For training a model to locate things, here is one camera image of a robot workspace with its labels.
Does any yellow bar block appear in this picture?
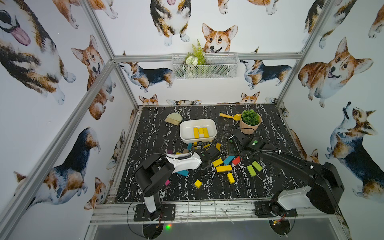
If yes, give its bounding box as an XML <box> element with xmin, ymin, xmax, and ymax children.
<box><xmin>193</xmin><ymin>128</ymin><xmax>200</xmax><ymax>139</ymax></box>
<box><xmin>203</xmin><ymin>128</ymin><xmax>210</xmax><ymax>138</ymax></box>

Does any white plastic tray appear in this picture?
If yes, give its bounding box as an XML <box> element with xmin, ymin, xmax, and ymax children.
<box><xmin>180</xmin><ymin>119</ymin><xmax>217</xmax><ymax>144</ymax></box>

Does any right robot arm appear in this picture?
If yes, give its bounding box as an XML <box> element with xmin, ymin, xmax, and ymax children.
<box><xmin>227</xmin><ymin>127</ymin><xmax>345</xmax><ymax>218</ymax></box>

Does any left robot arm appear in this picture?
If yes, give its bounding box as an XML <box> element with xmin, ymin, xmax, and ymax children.
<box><xmin>134</xmin><ymin>141</ymin><xmax>220</xmax><ymax>214</ymax></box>

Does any yellow long block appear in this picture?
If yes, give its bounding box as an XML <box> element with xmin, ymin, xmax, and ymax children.
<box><xmin>216</xmin><ymin>165</ymin><xmax>232</xmax><ymax>173</ymax></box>

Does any red block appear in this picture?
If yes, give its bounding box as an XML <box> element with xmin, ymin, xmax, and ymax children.
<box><xmin>232</xmin><ymin>156</ymin><xmax>242</xmax><ymax>166</ymax></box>

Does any teal slanted block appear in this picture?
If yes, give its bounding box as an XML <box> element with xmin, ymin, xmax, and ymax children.
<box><xmin>223</xmin><ymin>156</ymin><xmax>236</xmax><ymax>165</ymax></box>

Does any green block right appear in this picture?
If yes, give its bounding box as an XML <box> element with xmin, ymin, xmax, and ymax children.
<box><xmin>252</xmin><ymin>161</ymin><xmax>263</xmax><ymax>172</ymax></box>

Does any green block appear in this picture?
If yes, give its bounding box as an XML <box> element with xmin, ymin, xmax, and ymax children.
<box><xmin>247</xmin><ymin>165</ymin><xmax>257</xmax><ymax>177</ymax></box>
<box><xmin>252</xmin><ymin>161</ymin><xmax>263</xmax><ymax>172</ymax></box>

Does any green block left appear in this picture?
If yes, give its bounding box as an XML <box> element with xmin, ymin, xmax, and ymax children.
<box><xmin>247</xmin><ymin>165</ymin><xmax>257</xmax><ymax>177</ymax></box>

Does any pink pot green plant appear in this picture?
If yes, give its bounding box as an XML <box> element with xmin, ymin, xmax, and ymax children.
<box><xmin>240</xmin><ymin>109</ymin><xmax>262</xmax><ymax>135</ymax></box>

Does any yellow toy shovel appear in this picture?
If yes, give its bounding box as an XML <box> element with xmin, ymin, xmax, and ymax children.
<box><xmin>219</xmin><ymin>113</ymin><xmax>241</xmax><ymax>121</ymax></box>

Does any teal long block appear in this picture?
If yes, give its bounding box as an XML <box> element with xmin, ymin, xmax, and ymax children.
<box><xmin>177</xmin><ymin>170</ymin><xmax>189</xmax><ymax>177</ymax></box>

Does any yellow cube block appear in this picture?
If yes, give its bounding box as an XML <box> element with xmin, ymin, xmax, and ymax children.
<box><xmin>194</xmin><ymin>180</ymin><xmax>202</xmax><ymax>189</ymax></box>

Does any yellow short block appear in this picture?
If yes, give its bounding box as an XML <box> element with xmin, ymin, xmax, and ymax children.
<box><xmin>227</xmin><ymin>173</ymin><xmax>235</xmax><ymax>184</ymax></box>

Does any green hand brush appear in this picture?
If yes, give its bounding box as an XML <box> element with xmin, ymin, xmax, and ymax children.
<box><xmin>165</xmin><ymin>113</ymin><xmax>182</xmax><ymax>126</ymax></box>

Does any green fern with flower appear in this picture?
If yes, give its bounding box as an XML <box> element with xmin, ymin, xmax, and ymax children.
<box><xmin>183</xmin><ymin>40</ymin><xmax>207</xmax><ymax>78</ymax></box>

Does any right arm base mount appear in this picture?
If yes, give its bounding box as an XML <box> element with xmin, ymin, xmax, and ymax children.
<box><xmin>254</xmin><ymin>201</ymin><xmax>298</xmax><ymax>218</ymax></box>

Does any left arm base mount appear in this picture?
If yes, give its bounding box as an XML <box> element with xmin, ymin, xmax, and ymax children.
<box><xmin>134</xmin><ymin>204</ymin><xmax>176</xmax><ymax>222</ymax></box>

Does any white wire wall basket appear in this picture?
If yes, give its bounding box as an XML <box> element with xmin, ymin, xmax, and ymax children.
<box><xmin>172</xmin><ymin>53</ymin><xmax>240</xmax><ymax>79</ymax></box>

